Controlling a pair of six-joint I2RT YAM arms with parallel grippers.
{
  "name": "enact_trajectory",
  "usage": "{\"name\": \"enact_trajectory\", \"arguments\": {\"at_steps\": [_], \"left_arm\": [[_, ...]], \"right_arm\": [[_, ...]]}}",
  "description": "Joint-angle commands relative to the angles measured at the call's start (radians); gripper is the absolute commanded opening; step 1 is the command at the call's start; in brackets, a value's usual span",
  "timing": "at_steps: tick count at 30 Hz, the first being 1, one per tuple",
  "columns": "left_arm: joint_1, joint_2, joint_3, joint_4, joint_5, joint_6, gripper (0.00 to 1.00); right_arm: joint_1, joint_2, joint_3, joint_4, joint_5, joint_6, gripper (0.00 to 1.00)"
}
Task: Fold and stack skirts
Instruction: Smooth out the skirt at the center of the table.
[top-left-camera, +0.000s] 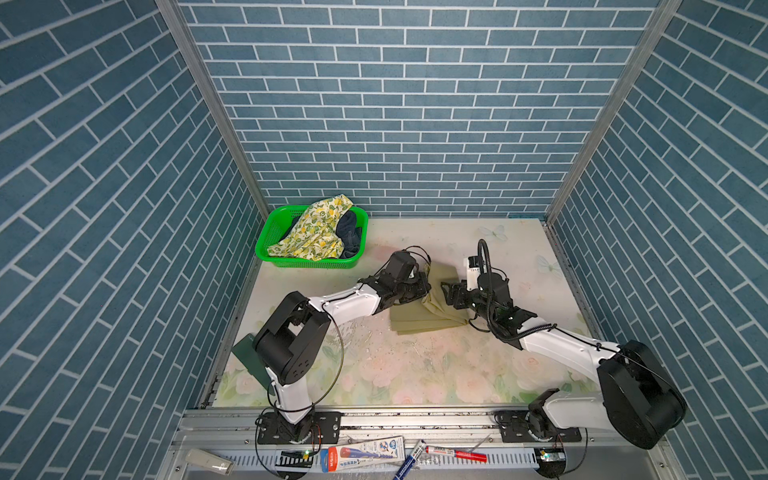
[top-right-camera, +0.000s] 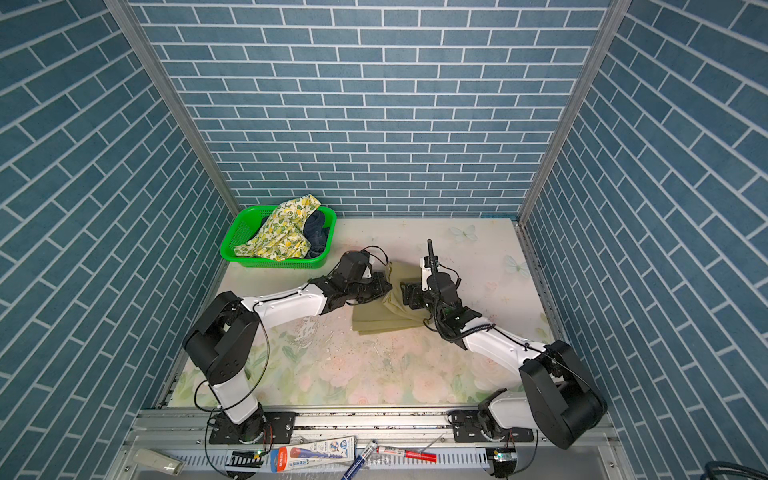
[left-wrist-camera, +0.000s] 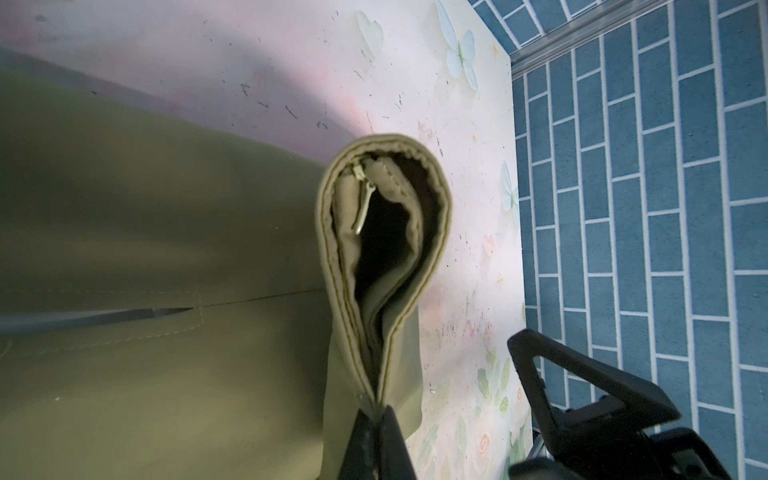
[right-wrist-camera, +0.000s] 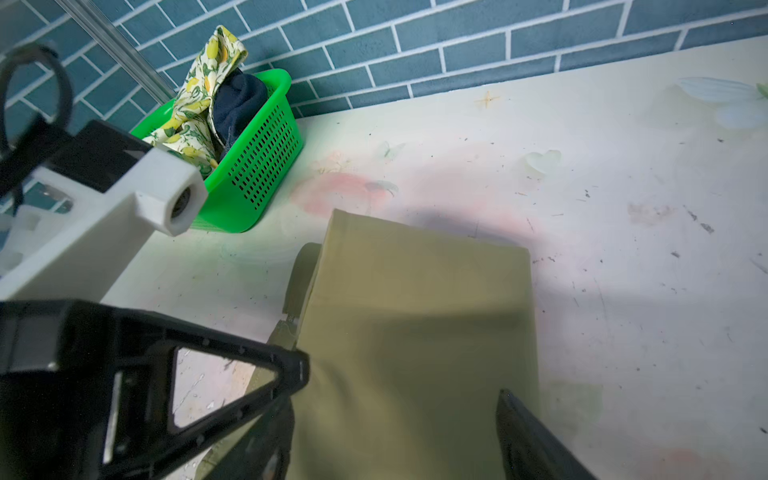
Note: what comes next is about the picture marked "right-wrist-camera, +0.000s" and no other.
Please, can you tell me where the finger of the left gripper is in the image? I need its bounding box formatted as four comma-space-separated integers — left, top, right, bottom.
114, 310, 310, 479

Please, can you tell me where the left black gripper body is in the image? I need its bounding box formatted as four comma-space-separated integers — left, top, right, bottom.
1, 300, 125, 479

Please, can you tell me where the olive green skirt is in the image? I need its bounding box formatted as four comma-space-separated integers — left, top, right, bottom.
287, 210, 539, 479

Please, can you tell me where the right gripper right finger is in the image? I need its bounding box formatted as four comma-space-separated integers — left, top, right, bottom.
495, 389, 596, 480

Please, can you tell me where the green plastic basket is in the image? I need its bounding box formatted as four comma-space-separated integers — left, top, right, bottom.
129, 68, 305, 234

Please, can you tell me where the yellow floral skirt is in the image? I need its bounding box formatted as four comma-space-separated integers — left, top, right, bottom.
143, 25, 248, 178

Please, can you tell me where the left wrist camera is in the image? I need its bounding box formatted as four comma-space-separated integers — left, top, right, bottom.
1, 118, 208, 301

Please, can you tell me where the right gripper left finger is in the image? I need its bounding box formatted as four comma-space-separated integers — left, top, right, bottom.
206, 400, 295, 479

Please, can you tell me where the dark navy skirt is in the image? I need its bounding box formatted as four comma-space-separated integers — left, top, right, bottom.
212, 69, 269, 159

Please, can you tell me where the left black cable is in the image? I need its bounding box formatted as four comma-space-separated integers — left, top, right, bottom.
0, 43, 76, 199

